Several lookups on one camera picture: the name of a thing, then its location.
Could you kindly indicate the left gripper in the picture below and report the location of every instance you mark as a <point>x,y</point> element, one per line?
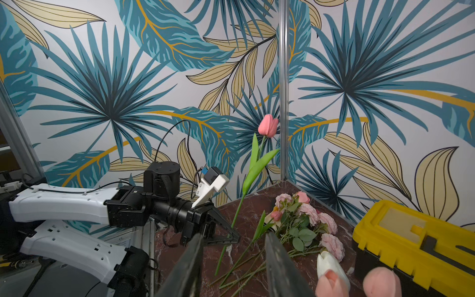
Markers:
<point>204,220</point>

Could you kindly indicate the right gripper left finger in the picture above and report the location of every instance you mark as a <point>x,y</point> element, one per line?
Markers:
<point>185,279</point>

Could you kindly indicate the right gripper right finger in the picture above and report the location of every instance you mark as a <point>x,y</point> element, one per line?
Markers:
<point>283,277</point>

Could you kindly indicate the pink tulip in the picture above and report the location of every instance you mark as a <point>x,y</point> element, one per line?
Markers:
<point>261,229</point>
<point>267,129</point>

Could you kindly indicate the large pink rose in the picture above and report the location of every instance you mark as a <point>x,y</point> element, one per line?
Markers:
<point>302,200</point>

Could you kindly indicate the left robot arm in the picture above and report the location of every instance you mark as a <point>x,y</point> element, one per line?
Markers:
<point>64,224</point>

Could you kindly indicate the yellow toolbox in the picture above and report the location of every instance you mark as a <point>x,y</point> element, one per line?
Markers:
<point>432,258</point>

